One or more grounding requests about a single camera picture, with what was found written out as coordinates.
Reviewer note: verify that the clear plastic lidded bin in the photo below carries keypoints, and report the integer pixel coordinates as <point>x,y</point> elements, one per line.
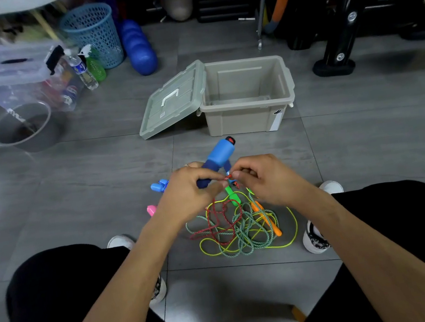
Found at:
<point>7,81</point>

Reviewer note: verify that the clear water bottle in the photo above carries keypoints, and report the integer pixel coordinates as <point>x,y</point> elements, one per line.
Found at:
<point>88,80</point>

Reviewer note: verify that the white left shoe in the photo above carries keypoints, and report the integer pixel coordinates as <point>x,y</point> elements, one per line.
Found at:
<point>159,292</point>

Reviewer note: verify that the white shoe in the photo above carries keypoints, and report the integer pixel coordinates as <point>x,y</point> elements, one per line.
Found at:
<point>159,292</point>
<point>314,243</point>

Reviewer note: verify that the white right shoe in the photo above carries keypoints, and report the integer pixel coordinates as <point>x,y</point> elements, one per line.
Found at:
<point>314,243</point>

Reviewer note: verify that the grey plastic storage box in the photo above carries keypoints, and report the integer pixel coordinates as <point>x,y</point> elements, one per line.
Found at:
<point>242,122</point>

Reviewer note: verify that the person's right leg black trousers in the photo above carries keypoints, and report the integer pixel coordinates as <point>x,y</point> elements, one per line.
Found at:
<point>421,210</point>

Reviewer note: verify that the person's right hand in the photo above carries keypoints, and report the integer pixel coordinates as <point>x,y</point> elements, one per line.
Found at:
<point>278,180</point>

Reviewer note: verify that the grey-green box lid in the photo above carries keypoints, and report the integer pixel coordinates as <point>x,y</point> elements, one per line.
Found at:
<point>172,107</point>

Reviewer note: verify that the green spray bottle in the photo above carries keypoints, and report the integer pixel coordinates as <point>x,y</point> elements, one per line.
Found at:
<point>97,70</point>

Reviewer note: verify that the person's left forearm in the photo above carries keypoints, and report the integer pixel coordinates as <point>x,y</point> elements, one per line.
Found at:
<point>110,315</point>

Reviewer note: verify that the person's leg black trousers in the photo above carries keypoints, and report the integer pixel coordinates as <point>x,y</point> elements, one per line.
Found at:
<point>44,294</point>
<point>421,210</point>

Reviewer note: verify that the grey metal bowl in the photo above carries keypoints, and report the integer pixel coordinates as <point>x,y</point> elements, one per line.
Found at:
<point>52,138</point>

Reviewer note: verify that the person's left leg black trousers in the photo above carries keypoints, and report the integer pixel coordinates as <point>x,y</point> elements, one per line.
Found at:
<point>44,294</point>

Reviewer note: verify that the light blue mesh basket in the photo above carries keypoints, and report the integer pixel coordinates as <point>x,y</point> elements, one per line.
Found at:
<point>92,35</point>

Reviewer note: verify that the person's left hand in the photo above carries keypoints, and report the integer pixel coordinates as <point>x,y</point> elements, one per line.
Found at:
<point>182,199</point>

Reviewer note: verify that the person's right forearm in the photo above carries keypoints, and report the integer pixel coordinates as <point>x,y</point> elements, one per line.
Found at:
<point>392,267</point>

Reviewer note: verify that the beige exercise ball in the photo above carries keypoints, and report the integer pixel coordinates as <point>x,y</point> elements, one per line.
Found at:
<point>178,2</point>

